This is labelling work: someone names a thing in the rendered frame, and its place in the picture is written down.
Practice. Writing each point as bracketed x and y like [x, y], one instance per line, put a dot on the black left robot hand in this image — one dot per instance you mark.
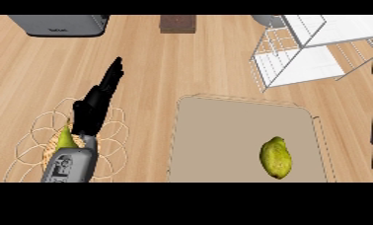
[95, 104]

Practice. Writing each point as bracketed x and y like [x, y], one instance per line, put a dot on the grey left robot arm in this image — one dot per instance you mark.
[67, 164]

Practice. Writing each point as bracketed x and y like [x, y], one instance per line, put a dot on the beige tray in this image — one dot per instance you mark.
[241, 140]

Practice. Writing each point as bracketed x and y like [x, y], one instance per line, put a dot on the woven looped placemat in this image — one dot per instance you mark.
[112, 127]

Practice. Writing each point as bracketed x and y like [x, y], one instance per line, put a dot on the green pear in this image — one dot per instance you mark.
[63, 139]

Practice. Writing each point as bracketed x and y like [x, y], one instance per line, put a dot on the grey toaster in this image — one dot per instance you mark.
[60, 25]

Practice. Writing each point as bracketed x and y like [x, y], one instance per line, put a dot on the brown wooden block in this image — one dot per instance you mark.
[177, 24]

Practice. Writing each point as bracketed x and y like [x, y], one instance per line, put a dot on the yellow-green mango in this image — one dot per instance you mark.
[274, 157]

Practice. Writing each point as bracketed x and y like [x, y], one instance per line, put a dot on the grey round container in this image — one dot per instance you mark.
[268, 20]

